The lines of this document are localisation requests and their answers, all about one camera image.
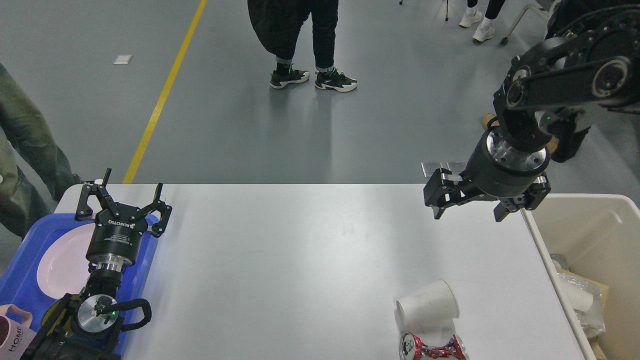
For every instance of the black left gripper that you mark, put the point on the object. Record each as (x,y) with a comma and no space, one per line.
(116,240)

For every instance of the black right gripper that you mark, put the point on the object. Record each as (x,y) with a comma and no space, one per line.
(496,169)

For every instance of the pink plate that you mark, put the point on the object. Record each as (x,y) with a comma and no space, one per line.
(64,268)

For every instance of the white paper cup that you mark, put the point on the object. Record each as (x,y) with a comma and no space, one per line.
(435,302)
(575,290)

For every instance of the pink ribbed mug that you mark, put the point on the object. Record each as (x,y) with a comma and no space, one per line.
(15,332)

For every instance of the aluminium foil sheet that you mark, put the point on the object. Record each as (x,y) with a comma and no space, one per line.
(592,322)

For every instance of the brown paper bag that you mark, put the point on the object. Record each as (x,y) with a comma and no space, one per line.
(594,342)

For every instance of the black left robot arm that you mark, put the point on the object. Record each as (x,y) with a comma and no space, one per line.
(87,325)

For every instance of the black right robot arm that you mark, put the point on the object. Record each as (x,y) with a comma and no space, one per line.
(618,80)

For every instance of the right metal floor socket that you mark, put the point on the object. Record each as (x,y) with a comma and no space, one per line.
(456,167)

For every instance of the metal floor socket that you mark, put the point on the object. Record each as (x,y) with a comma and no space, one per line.
(429,167)
(456,167)

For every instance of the left metal floor socket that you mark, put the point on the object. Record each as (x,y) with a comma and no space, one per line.
(429,167)

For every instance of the person in tan boots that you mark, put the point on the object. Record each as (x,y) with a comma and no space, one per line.
(545,87)

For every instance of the person in green trousers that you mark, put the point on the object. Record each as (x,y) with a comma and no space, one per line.
(25,131)

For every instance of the clear plastic bottle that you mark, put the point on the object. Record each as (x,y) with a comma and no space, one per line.
(559,261)

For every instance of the beige plastic bin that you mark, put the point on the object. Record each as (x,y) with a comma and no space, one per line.
(599,236)

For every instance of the person in plain white sneakers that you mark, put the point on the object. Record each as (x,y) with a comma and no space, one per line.
(486,29)

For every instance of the crushed red soda can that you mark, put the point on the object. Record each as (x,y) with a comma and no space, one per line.
(412,347)

